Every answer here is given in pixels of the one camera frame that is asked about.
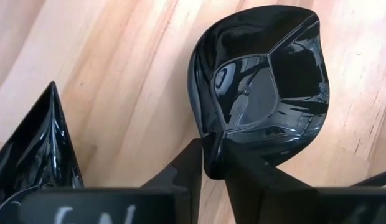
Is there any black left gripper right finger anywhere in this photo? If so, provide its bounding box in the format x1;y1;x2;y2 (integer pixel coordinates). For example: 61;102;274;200
225;141;386;224

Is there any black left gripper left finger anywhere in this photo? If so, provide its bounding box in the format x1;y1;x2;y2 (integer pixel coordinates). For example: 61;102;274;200
20;139;202;224

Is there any teardrop-shaped black plate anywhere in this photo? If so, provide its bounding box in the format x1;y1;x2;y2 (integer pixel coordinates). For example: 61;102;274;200
0;80;85;215

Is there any leaf-shaped black plate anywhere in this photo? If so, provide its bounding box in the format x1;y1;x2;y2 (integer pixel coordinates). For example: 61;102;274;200
187;4;331;180

